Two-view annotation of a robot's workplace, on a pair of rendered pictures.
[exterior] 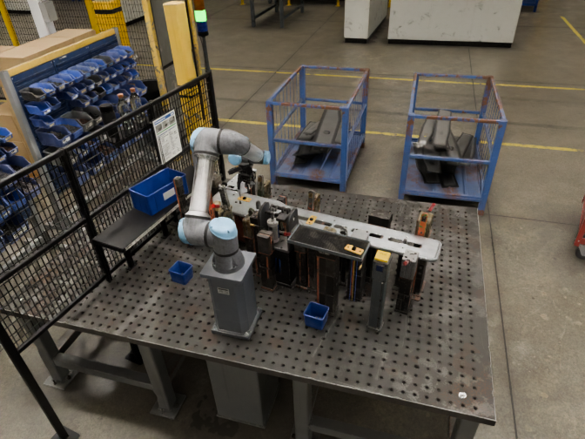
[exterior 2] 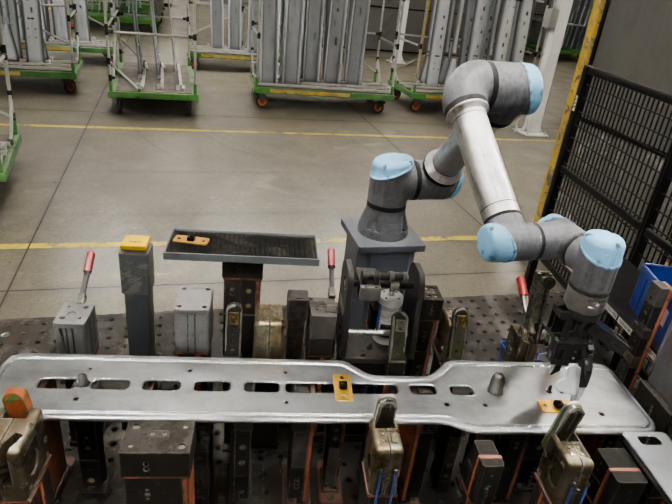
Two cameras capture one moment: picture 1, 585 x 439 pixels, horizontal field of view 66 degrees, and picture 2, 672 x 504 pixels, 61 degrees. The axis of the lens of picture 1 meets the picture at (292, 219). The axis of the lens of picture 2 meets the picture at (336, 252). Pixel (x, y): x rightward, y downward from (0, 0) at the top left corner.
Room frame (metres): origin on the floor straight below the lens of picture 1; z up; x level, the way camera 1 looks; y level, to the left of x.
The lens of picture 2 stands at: (2.83, -0.69, 1.80)
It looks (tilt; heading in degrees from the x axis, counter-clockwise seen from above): 27 degrees down; 146
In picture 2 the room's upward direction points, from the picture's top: 6 degrees clockwise
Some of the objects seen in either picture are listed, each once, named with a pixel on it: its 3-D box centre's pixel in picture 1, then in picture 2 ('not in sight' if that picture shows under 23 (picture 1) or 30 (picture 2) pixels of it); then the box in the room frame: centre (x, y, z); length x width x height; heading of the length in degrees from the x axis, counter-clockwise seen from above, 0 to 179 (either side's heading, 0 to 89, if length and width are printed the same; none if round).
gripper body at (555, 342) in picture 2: (245, 172); (570, 332); (2.29, 0.26, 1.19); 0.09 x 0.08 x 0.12; 64
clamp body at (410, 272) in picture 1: (406, 282); (82, 376); (1.65, -0.56, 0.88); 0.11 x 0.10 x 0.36; 154
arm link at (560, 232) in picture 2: (239, 155); (556, 240); (2.20, 0.27, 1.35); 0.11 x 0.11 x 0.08; 75
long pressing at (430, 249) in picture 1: (315, 220); (333, 391); (2.05, -0.13, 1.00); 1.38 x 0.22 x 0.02; 64
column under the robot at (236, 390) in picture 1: (244, 366); not in sight; (1.60, 0.31, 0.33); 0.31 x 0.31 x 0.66; 73
